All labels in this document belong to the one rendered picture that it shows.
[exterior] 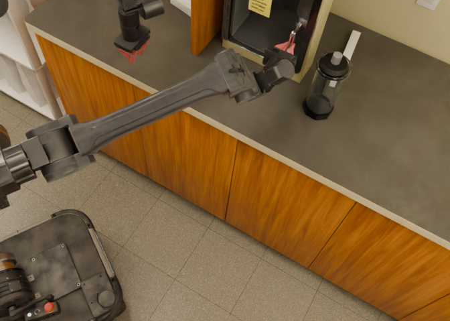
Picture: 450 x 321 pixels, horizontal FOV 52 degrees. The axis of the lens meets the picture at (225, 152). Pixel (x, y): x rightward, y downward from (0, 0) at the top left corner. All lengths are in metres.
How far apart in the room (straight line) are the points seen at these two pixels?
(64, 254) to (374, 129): 1.35
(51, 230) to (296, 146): 1.19
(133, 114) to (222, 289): 1.52
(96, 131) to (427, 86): 1.29
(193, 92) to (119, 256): 1.58
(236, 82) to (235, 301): 1.55
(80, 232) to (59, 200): 0.40
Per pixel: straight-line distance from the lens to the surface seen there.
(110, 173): 2.55
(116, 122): 0.89
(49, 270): 2.12
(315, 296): 2.35
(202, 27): 1.65
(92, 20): 1.88
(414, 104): 1.77
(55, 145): 0.91
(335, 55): 1.43
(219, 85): 0.87
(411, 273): 1.87
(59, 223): 2.21
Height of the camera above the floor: 2.21
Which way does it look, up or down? 59 degrees down
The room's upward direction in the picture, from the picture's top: 7 degrees clockwise
